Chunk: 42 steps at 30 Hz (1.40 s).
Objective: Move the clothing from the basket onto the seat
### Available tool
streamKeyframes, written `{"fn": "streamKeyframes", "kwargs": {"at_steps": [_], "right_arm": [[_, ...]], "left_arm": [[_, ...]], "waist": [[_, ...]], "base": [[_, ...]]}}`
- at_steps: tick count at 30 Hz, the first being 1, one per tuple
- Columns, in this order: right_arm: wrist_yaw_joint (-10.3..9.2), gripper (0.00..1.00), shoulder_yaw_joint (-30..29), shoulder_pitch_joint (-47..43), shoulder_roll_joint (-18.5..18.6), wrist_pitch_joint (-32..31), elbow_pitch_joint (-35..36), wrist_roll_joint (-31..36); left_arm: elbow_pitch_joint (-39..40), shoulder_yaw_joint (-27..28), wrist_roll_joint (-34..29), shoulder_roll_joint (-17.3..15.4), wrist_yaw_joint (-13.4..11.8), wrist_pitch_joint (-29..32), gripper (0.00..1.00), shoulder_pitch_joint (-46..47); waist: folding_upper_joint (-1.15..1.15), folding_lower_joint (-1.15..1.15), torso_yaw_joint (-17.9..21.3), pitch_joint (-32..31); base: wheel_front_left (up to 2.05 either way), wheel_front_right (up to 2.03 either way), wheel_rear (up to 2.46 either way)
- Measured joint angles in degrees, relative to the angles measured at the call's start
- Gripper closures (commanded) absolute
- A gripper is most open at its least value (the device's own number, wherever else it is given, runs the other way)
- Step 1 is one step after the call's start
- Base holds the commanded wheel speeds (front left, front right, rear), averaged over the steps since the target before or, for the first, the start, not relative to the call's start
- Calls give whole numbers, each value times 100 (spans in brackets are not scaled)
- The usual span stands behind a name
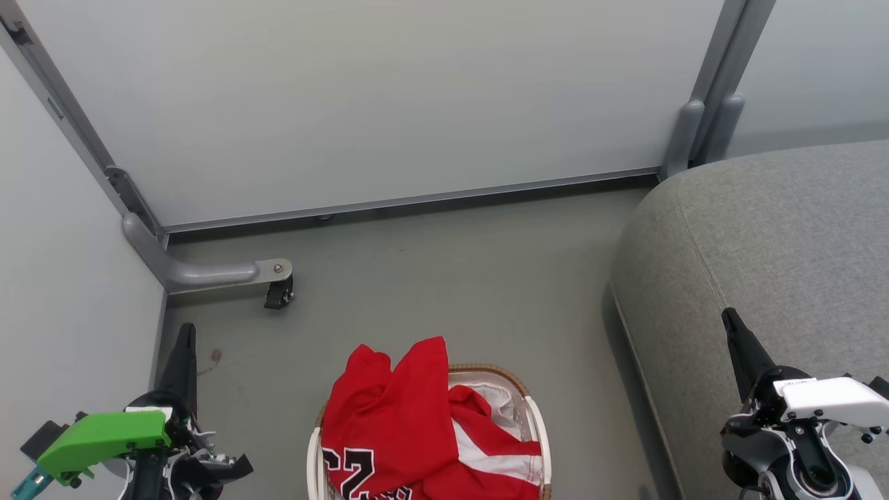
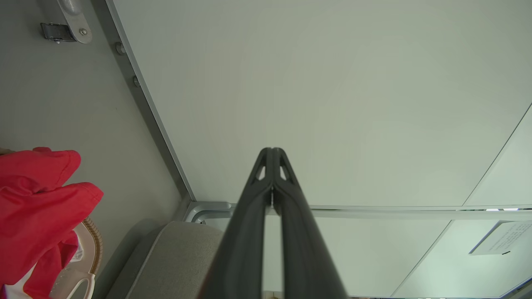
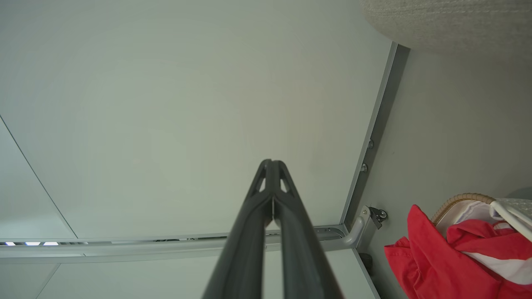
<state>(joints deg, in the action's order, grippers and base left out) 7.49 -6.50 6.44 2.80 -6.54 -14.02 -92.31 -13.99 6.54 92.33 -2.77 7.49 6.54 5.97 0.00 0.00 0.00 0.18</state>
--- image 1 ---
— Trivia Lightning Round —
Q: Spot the black caster wheel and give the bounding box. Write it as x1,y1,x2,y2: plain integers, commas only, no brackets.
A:
263,276,295,310

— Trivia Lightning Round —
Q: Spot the grey partition post with hinge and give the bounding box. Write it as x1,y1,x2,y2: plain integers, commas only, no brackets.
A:
0,0,169,247

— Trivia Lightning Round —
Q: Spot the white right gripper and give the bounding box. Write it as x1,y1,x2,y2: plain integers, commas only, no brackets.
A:
721,307,889,436

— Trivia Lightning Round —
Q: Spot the red white striped jacket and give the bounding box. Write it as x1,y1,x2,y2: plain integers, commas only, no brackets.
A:
444,384,544,500

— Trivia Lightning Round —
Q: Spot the teal left cable connector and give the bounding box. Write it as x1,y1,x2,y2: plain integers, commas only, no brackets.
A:
10,464,55,500

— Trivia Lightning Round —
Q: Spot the grey fabric sofa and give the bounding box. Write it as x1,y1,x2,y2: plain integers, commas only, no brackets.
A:
608,139,889,500

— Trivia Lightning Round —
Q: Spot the red jersey with black number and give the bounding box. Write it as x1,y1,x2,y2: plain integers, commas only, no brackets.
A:
321,336,459,500

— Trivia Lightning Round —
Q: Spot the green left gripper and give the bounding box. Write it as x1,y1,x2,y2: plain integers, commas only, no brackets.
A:
37,322,255,488

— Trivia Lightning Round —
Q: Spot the grey partition foot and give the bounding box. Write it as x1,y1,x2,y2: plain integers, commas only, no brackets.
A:
122,212,294,294

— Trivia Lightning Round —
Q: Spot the white basket liner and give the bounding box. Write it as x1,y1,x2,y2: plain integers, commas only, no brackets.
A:
448,370,532,442

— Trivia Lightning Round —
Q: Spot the white laundry basket brown rim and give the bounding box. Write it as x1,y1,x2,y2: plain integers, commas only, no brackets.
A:
307,362,554,500

